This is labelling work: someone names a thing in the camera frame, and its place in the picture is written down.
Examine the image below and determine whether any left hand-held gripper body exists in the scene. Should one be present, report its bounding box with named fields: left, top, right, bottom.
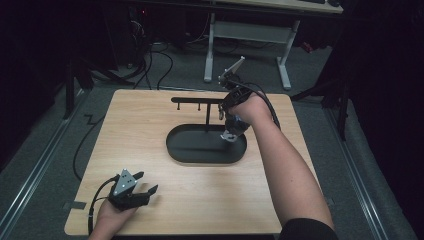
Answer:
left=108, top=168, right=151, bottom=211

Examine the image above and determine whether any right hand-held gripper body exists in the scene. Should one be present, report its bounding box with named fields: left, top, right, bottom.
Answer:
left=218, top=55, right=253, bottom=110

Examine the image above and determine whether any grey white plush toy keychain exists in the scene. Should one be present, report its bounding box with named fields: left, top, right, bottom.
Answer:
left=220, top=114, right=250, bottom=144

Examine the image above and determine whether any black hook stand with tray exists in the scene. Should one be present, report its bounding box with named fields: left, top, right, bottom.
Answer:
left=165, top=95, right=248, bottom=165

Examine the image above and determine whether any person's right hand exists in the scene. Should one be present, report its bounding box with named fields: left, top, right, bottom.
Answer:
left=229, top=92, right=274, bottom=126

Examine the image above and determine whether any person's left hand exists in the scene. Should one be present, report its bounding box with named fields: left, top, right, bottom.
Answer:
left=89, top=201, right=138, bottom=236

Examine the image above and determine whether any grey tape strip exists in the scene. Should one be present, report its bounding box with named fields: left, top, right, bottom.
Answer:
left=63, top=200, right=88, bottom=212

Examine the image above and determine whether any desk with white legs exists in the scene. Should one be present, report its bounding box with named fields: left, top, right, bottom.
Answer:
left=202, top=0, right=344, bottom=91

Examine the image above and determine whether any black metal stand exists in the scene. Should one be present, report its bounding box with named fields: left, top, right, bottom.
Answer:
left=289, top=74, right=352, bottom=142
left=62, top=54, right=135, bottom=120

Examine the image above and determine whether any black sleeve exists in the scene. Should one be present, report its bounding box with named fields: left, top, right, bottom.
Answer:
left=279, top=217, right=340, bottom=240

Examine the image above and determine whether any left hand-held gripper cable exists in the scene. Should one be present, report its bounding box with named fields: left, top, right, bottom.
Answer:
left=87, top=175, right=120, bottom=236

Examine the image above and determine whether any hand-held gripper cable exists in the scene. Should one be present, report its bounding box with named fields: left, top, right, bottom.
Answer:
left=229, top=79, right=282, bottom=130
left=87, top=175, right=120, bottom=236

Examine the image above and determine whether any right hand-held gripper cable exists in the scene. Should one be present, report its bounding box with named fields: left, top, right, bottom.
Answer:
left=229, top=79, right=282, bottom=130

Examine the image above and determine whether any black floor cable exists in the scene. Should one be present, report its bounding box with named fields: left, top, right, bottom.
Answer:
left=72, top=114, right=105, bottom=182

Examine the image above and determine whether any bundle of black floor cables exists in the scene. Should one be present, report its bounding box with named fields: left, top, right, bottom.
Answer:
left=131, top=19, right=175, bottom=91

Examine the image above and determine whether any metal floor rail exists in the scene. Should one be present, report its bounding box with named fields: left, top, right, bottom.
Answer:
left=323, top=106, right=390, bottom=240
left=0, top=89, right=92, bottom=236

